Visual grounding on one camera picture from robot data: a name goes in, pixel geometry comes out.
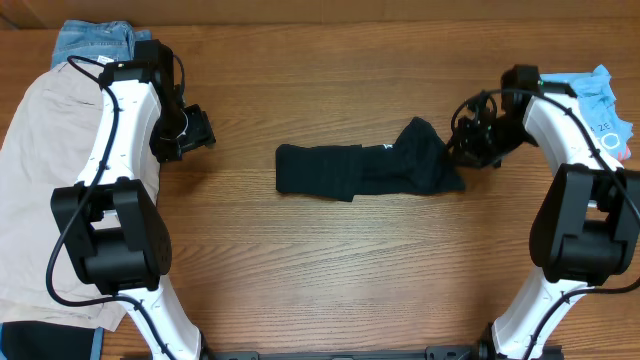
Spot black t-shirt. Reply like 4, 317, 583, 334
275, 117, 465, 202

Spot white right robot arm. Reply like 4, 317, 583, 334
447, 80, 639, 359

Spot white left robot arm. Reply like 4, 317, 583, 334
45, 55, 215, 359

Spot blue denim jeans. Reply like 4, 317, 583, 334
51, 20, 152, 68

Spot light blue printed t-shirt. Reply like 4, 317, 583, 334
541, 65, 633, 162

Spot beige shorts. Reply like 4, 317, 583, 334
0, 62, 163, 333

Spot black garment with blue trim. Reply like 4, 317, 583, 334
1, 321, 104, 360

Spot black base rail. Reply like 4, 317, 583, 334
119, 342, 565, 360

